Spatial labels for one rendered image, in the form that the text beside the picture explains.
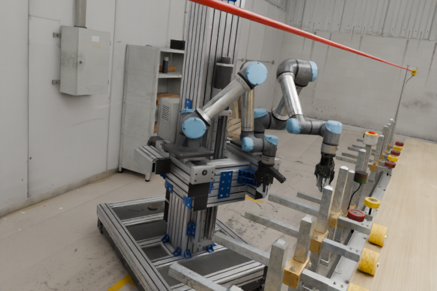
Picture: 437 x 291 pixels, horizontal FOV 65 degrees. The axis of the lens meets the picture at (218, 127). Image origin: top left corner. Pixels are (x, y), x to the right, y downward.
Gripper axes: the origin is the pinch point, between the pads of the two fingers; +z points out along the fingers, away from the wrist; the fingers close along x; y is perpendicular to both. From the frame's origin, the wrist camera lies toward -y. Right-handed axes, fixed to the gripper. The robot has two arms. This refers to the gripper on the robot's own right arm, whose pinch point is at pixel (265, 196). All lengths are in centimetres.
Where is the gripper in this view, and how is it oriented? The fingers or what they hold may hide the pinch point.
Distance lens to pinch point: 202.9
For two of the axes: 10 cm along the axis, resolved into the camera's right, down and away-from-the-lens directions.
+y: -8.5, -2.2, 4.9
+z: -1.3, 9.7, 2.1
